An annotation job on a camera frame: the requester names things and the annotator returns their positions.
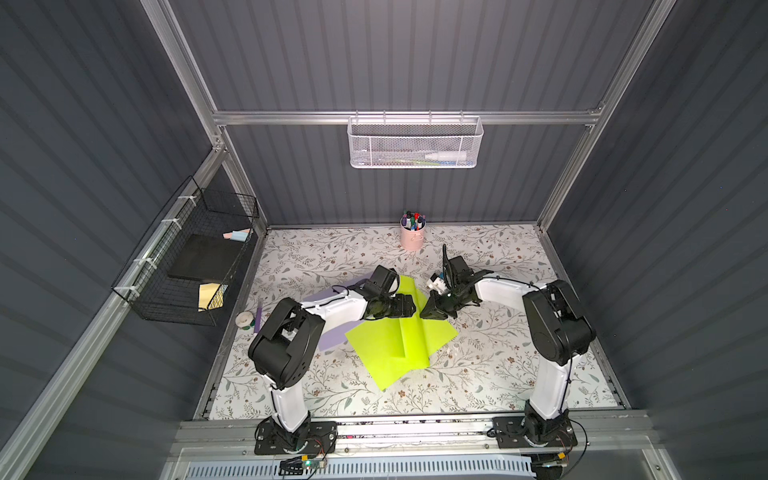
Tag aluminium mounting rail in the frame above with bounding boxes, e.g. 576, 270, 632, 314
169, 410, 661, 461

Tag green circuit board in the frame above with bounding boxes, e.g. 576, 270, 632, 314
278, 456, 327, 478

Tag pink pen cup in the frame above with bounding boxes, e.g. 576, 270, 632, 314
400, 219, 425, 252

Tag purple marker pen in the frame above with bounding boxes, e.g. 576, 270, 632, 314
253, 301, 263, 334

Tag yellow sticky note pad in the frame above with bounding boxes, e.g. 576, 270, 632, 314
198, 283, 228, 312

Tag white bottle in basket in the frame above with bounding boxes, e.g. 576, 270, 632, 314
424, 151, 468, 164

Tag white tape roll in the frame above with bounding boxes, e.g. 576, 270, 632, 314
235, 311, 255, 330

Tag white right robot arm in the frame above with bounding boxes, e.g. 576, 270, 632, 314
421, 270, 596, 436

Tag colored markers in cup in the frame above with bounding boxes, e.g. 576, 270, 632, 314
400, 210, 426, 231

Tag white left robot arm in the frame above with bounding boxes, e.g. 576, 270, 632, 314
248, 265, 417, 434

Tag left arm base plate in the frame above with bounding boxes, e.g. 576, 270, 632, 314
254, 417, 338, 457

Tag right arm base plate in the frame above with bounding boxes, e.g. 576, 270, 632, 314
486, 415, 578, 450

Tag black notebook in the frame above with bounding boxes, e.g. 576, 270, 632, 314
168, 234, 244, 282

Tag white wire mesh basket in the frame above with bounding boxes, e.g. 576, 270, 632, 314
347, 114, 484, 169

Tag lime green paper sheet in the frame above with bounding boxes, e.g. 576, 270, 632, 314
344, 317, 433, 392

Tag black wire wall basket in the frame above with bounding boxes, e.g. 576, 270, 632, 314
112, 178, 260, 327

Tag pastel sticky notes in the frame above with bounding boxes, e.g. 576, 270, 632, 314
223, 229, 251, 242

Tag lavender paper sheet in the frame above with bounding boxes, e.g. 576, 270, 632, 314
300, 277, 369, 351

